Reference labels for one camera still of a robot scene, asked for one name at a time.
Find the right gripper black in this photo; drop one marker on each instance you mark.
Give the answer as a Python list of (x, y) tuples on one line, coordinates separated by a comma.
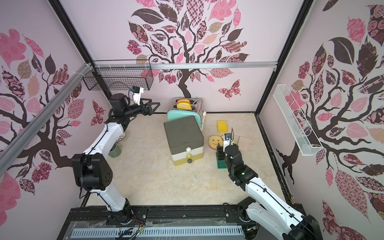
[(221, 149)]

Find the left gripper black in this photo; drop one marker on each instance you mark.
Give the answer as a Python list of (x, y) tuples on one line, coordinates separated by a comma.
[(148, 110)]

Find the pink sponge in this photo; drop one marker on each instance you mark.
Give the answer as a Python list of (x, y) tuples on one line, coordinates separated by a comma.
[(244, 143)]

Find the smiley face sponge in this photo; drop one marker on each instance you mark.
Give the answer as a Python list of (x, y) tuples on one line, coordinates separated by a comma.
[(215, 142)]

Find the three-drawer storage cabinet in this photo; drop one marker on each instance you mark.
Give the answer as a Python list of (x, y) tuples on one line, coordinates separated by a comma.
[(185, 140)]

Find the yellow square sponge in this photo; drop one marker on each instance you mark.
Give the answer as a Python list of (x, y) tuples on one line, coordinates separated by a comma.
[(222, 126)]

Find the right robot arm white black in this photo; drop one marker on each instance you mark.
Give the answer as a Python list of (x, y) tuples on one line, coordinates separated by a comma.
[(263, 206)]

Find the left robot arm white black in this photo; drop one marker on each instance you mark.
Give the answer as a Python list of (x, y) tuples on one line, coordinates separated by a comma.
[(91, 169)]

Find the mint green toaster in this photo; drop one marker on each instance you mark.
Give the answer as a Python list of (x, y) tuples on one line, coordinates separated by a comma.
[(197, 111)]

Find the toast slice back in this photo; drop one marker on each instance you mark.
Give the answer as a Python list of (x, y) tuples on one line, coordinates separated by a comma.
[(183, 100)]

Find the yellow toast slice front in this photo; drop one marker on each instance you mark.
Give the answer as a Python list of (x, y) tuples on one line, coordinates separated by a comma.
[(184, 106)]

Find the white round strainer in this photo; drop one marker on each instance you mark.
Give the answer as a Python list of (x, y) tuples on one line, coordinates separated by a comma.
[(121, 138)]

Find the green cup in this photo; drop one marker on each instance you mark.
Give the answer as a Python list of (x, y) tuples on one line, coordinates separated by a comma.
[(115, 151)]

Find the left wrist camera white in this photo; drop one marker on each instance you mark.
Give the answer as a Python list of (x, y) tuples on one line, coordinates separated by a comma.
[(137, 92)]

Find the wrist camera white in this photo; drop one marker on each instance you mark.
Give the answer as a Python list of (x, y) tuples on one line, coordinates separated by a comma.
[(228, 140), (137, 92)]

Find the black wire basket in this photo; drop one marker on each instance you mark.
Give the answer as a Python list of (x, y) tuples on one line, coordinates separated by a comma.
[(119, 77)]

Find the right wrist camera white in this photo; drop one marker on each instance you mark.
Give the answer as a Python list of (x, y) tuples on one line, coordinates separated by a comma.
[(228, 140)]

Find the aluminium rail back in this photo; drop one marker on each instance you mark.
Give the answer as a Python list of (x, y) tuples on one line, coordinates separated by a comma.
[(231, 65)]

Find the aluminium rail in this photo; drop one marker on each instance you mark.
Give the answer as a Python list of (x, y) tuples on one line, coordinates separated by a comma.
[(231, 65), (14, 149)]

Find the white wire shelf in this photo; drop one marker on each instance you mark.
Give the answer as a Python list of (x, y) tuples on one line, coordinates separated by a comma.
[(300, 126)]

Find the white cable duct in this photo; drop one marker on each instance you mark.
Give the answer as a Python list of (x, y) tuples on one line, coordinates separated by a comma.
[(157, 233)]

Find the black base frame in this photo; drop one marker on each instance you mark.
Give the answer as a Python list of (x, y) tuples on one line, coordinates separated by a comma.
[(163, 216)]

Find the aluminium rail left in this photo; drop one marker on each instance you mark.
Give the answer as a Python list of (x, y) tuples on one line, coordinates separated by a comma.
[(14, 149)]

